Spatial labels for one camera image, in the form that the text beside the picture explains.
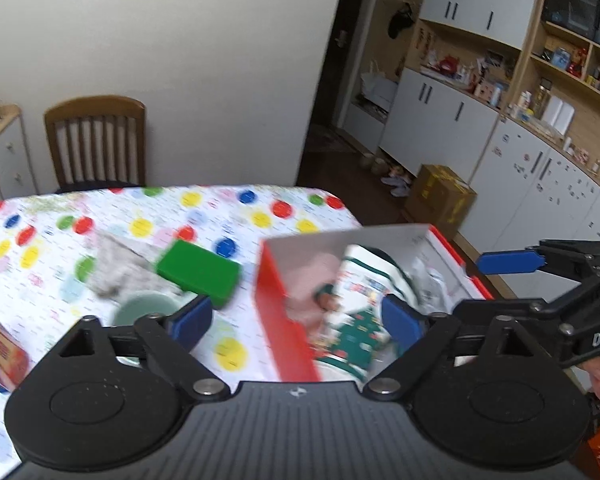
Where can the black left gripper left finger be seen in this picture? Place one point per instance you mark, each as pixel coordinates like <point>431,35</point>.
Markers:
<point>168,341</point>

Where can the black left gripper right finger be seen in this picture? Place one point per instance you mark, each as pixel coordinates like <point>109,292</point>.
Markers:
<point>422,339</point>

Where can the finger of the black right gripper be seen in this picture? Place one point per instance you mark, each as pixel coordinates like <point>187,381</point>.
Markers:
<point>537,312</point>
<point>573,259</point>

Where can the christmas pattern sock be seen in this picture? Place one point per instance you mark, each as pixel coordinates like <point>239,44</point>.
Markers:
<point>352,332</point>

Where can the pink mesh bath sponge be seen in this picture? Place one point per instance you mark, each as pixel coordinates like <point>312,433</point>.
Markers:
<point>310,293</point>

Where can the clear bubble wrap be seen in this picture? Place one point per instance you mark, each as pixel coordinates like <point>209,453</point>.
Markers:
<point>430,289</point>

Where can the pale green ceramic mug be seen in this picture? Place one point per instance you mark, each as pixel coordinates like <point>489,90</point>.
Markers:
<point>143,303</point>

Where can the red cardboard box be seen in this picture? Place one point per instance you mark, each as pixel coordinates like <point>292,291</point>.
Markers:
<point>292,267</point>

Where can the green rectangular sponge block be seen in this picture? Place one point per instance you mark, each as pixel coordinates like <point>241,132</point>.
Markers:
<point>195,269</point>

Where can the grey knitted cloth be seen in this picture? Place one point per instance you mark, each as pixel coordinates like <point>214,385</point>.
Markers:
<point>124,267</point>

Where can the brown cardboard floor box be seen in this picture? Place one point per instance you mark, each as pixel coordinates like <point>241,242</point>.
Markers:
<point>441,198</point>

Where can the balloon pattern tablecloth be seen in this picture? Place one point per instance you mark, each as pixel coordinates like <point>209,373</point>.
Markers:
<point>66,256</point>

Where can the brown wooden chair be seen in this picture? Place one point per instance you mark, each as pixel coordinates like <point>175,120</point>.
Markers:
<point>97,142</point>

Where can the white wooden side cabinet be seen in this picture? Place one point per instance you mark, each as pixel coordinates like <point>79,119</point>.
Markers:
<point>16,175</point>

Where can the black hanging cap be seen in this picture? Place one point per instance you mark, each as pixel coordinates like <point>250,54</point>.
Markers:
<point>401,20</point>

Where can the white wall cabinet unit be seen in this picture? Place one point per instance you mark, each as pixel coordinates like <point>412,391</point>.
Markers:
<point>506,93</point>

